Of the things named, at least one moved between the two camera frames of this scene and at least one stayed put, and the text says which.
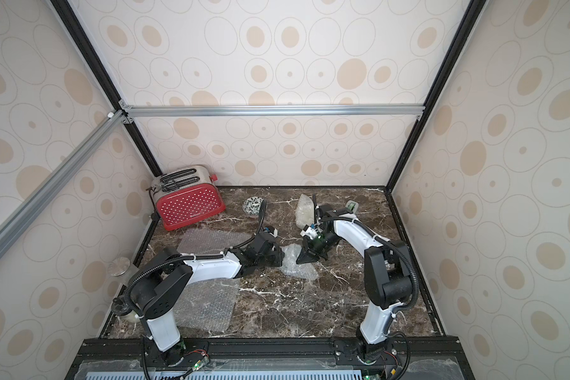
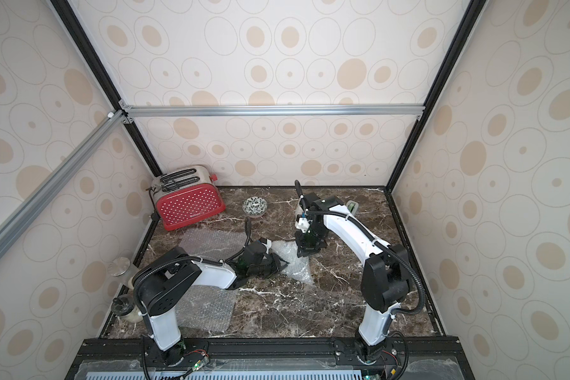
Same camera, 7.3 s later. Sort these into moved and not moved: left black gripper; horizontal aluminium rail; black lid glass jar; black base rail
Moved: left black gripper
Not moved: horizontal aluminium rail; black base rail; black lid glass jar
